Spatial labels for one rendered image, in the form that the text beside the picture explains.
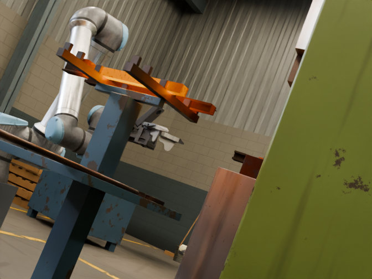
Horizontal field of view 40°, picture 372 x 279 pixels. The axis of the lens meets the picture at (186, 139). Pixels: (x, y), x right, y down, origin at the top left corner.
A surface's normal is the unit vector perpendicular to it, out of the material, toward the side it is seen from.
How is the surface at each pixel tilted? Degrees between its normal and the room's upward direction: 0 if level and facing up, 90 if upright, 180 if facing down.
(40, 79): 90
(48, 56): 90
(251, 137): 90
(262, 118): 90
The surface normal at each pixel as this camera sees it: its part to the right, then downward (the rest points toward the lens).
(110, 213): 0.69, 0.17
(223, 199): -0.35, -0.29
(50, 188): -0.62, -0.37
